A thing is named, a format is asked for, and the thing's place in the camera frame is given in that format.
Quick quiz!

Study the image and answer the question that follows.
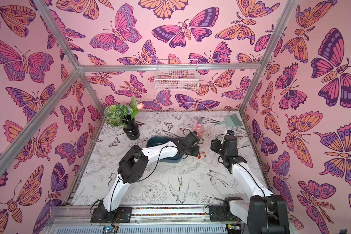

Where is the teal plastic storage box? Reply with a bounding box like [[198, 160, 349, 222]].
[[146, 136, 183, 163]]

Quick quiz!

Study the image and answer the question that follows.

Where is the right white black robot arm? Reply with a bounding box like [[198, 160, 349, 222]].
[[210, 135, 290, 234]]

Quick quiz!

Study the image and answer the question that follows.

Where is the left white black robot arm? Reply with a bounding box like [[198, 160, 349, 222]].
[[90, 137, 199, 223]]

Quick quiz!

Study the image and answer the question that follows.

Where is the pink spray bottle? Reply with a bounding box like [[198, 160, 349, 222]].
[[193, 118, 205, 139]]

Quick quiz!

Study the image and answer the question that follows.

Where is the green dustpan brush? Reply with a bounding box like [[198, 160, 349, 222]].
[[217, 115, 243, 128]]

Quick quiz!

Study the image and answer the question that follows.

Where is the green plant in black vase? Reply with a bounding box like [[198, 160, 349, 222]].
[[104, 97, 143, 140]]

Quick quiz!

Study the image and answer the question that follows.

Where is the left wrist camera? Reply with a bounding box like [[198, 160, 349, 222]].
[[184, 131, 200, 145]]

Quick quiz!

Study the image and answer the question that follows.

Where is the white wire basket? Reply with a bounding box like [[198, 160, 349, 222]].
[[153, 59, 200, 92]]

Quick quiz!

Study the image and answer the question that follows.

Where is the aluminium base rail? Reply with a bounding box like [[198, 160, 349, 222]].
[[44, 204, 250, 234]]

